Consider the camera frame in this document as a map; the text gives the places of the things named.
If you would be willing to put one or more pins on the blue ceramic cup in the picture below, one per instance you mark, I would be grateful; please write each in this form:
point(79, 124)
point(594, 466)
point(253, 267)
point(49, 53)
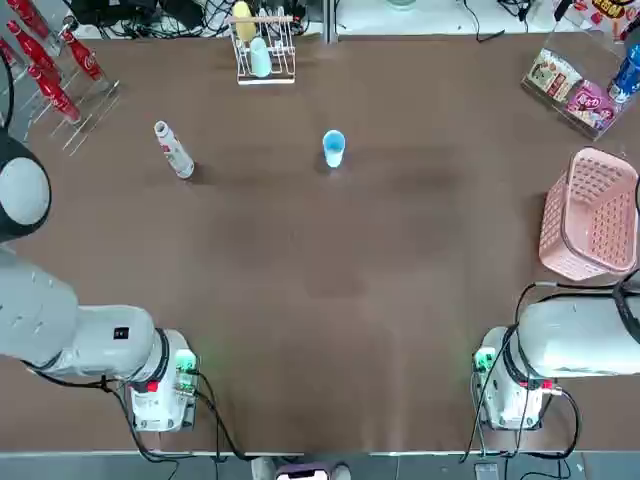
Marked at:
point(333, 156)

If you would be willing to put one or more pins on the white red-labelled juice bottle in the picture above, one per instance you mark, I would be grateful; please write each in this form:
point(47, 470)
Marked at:
point(175, 152)

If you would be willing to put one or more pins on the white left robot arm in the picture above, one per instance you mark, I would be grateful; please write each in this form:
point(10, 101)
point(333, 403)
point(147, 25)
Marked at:
point(100, 340)

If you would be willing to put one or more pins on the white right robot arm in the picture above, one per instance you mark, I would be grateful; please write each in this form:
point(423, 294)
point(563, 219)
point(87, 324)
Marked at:
point(575, 335)

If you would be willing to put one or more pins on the mint green cup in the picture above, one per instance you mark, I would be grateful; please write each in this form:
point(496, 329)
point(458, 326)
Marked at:
point(260, 60)

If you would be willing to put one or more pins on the yellow cup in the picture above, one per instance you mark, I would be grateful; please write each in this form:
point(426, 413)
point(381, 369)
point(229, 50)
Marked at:
point(244, 22)

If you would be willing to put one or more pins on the red cola bottle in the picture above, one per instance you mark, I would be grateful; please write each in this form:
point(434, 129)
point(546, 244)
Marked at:
point(85, 57)
point(6, 50)
point(55, 95)
point(32, 17)
point(35, 50)

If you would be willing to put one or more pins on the wooden rack rod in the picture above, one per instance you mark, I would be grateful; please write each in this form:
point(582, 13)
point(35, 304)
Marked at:
point(270, 19)

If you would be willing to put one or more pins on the person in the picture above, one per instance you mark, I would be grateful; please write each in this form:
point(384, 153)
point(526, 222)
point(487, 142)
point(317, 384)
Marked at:
point(300, 470)

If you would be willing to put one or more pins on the green bowl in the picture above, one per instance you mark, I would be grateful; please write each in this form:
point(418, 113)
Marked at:
point(402, 4)

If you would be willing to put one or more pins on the pink plastic basket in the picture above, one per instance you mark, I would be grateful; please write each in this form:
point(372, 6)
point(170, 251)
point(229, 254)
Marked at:
point(590, 215)

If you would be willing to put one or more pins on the clear acrylic snack stand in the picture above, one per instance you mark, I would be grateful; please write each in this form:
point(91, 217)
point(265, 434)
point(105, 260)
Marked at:
point(575, 127)

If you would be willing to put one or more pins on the beige snack packet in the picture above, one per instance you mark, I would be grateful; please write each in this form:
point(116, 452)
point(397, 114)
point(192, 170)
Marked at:
point(552, 75)

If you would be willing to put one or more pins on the grey floor socket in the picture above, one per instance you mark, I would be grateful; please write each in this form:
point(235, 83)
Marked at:
point(486, 472)

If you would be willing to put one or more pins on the small pink snack packet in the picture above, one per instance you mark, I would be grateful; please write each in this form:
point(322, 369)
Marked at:
point(592, 105)

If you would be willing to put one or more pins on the black monitor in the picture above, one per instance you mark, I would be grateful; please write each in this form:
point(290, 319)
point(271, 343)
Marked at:
point(100, 10)

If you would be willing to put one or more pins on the blue snack can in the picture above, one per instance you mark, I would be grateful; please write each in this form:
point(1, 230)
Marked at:
point(627, 75)

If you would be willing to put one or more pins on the long pink snack packet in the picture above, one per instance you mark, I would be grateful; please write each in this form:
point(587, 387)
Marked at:
point(612, 12)

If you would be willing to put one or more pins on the aluminium frame post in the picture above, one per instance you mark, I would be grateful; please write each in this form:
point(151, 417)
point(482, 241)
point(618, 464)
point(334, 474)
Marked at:
point(330, 20)

